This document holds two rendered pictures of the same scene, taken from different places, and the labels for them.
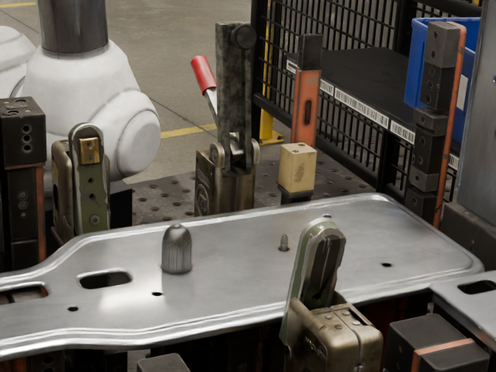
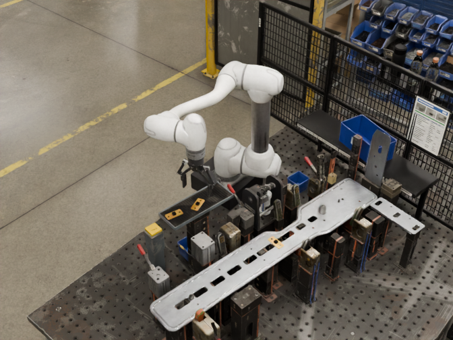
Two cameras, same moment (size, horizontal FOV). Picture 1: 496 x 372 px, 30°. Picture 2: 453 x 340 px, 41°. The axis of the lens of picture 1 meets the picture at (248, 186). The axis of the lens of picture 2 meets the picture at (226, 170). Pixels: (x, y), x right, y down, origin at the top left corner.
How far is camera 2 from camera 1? 239 cm
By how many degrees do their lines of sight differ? 21
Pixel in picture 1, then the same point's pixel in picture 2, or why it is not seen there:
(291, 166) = (331, 179)
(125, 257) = (311, 212)
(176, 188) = not seen: hidden behind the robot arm
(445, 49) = (358, 143)
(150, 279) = (320, 216)
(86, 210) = (296, 201)
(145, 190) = not seen: hidden behind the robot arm
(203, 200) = (312, 189)
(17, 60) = (239, 150)
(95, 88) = (269, 158)
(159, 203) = not seen: hidden behind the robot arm
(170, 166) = (183, 100)
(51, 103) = (258, 164)
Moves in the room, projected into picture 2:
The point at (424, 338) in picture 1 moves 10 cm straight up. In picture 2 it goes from (372, 217) to (375, 203)
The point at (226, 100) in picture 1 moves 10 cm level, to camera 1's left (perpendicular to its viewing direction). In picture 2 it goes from (319, 171) to (302, 174)
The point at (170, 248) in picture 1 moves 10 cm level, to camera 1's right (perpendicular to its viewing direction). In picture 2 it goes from (323, 210) to (341, 206)
